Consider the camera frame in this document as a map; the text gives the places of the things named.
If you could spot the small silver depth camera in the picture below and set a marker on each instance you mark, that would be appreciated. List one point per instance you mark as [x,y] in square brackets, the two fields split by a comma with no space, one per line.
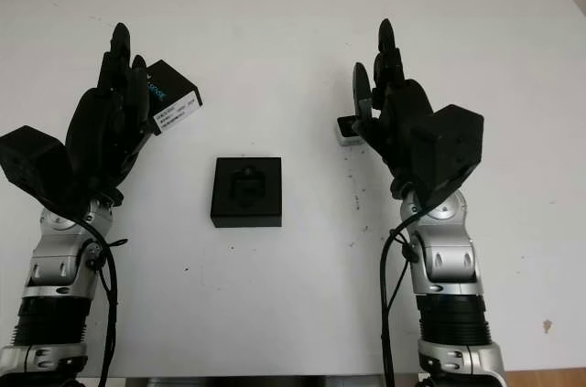
[348,135]

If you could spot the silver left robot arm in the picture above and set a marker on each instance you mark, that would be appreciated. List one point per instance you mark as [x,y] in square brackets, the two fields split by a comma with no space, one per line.
[55,259]

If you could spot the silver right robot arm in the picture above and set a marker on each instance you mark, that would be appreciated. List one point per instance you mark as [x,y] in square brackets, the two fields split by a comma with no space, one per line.
[444,263]

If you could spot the black RealSense box lid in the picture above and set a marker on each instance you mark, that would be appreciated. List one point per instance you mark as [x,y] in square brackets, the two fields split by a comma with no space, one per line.
[174,85]

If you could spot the black foam-lined box base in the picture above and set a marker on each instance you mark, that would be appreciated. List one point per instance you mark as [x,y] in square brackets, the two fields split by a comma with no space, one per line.
[247,213]

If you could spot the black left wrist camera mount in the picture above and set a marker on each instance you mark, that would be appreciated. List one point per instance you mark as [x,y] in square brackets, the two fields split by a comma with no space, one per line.
[27,163]

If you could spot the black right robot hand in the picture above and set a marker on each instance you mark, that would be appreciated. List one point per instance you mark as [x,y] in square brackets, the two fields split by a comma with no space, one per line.
[407,103]

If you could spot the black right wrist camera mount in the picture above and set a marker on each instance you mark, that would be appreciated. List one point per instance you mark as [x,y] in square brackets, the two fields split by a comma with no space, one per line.
[451,144]

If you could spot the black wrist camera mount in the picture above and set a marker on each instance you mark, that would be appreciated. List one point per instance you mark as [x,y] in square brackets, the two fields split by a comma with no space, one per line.
[27,163]
[451,144]

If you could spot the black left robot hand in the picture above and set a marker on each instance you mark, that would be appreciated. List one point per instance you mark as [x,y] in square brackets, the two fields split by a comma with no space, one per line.
[103,131]

